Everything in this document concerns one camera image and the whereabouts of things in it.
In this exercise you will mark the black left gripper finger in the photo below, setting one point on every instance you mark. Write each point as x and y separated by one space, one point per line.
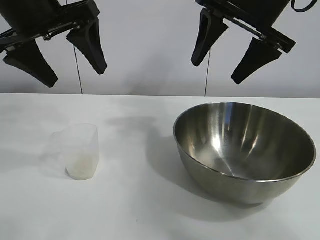
35 63
91 47

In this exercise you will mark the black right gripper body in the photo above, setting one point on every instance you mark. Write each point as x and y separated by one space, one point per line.
250 12

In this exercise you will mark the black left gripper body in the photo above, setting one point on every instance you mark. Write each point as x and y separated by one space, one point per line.
37 17

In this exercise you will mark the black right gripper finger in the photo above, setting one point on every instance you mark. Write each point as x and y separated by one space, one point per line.
257 58
207 37

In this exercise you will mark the clear plastic measuring cup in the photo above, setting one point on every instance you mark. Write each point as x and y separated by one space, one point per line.
82 147

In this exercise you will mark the stainless steel mixing bowl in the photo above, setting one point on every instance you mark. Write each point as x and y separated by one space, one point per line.
245 155

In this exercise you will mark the white rice grains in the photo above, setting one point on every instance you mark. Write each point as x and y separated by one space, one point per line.
81 168

